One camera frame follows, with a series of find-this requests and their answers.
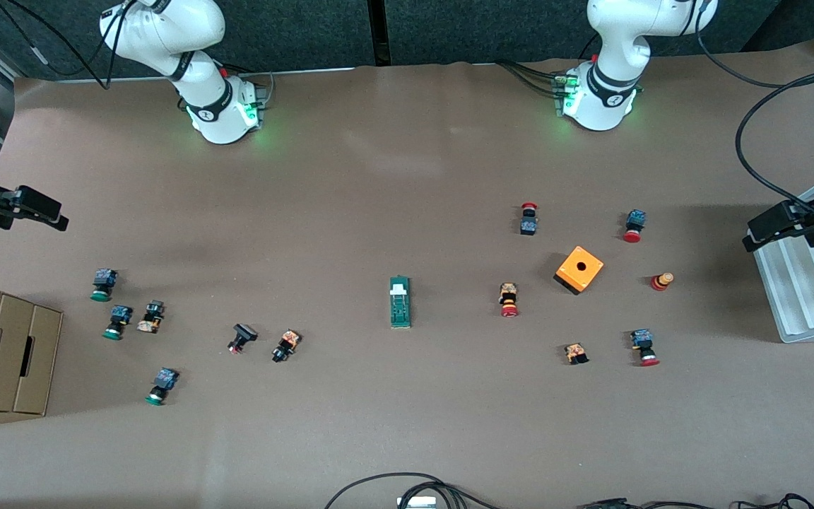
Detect white ridged foam tray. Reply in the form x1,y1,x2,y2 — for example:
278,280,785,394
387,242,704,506
753,180,814,344

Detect green pushbutton blue contact block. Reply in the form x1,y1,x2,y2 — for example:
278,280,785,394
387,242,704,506
145,367,180,406
102,305,134,341
90,268,119,303

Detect red pushbutton blue contact block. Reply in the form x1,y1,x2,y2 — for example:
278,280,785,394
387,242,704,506
623,209,647,244
630,328,661,368

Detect black selector orange contact block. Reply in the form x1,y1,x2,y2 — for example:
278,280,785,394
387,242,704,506
136,300,166,334

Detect black square button red base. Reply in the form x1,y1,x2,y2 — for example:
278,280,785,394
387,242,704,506
228,323,259,355

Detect black pushbutton orange contact block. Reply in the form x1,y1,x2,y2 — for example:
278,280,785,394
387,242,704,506
271,329,302,364

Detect brown table cover sheet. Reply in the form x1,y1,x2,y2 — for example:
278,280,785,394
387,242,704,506
0,39,814,509

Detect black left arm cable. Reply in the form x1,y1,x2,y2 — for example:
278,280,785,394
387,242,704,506
694,0,814,231

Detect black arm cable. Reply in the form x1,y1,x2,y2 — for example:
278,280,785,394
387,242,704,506
0,0,132,91
694,0,814,231

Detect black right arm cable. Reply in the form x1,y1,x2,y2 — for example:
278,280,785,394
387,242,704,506
0,0,132,91

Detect orange button enclosure box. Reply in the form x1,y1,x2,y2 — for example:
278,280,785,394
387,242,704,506
554,245,605,296

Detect black base cable bundle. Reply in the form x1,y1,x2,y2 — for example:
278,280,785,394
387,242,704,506
497,60,565,98

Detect black cable cluster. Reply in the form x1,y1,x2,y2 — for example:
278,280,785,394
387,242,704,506
577,493,814,509

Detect black looped cable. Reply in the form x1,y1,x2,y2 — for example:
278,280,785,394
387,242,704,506
324,472,501,509

